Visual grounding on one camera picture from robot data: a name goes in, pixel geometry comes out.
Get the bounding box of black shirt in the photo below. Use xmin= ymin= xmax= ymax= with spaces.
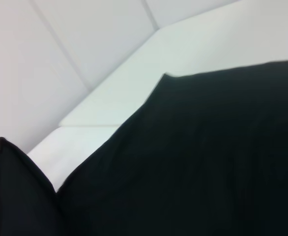
xmin=0 ymin=58 xmax=288 ymax=236

